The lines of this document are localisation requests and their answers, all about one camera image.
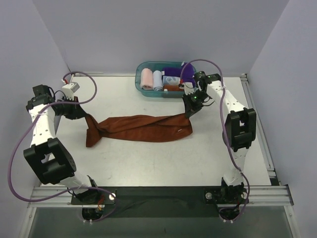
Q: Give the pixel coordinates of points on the aluminium rail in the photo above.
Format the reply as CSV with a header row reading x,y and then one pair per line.
x,y
260,134
259,196

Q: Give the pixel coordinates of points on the pink rolled towel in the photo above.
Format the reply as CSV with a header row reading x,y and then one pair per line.
x,y
147,81

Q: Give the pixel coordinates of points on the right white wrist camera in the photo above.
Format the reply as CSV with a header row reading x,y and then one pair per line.
x,y
189,89

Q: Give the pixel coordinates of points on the brown towel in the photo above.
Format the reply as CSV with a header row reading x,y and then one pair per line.
x,y
138,128
172,88

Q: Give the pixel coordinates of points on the aluminium right side rail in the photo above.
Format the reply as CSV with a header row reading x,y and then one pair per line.
x,y
260,134

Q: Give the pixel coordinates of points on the teal plastic basket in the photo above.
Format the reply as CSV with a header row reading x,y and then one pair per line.
x,y
158,65

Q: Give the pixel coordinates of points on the white patterned rolled towel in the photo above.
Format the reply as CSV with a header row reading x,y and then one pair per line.
x,y
170,80

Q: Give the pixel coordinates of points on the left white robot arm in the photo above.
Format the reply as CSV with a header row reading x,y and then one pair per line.
x,y
47,156

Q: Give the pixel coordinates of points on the aluminium front rail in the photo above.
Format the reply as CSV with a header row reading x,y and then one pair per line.
x,y
259,196

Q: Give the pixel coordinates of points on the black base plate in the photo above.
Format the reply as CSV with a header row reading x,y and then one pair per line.
x,y
165,202

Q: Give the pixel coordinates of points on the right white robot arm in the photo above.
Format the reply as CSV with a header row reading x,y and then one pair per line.
x,y
238,126

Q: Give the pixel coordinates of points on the purple folded towel in basket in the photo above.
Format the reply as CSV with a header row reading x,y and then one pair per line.
x,y
171,71

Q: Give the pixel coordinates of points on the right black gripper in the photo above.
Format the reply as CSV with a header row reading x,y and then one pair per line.
x,y
191,108

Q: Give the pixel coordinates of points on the brown rolled towel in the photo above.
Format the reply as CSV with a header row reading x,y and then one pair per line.
x,y
172,88

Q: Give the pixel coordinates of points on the purple towel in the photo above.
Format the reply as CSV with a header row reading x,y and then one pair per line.
x,y
171,71
188,74

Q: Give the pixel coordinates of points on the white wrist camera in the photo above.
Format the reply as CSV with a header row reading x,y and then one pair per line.
x,y
189,89
70,89

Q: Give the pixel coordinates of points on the light blue rolled towel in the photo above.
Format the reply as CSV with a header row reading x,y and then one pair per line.
x,y
157,81

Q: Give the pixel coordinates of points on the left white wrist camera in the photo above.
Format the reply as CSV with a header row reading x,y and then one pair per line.
x,y
70,89

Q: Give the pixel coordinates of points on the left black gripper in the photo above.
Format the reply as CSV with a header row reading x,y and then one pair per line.
x,y
76,111

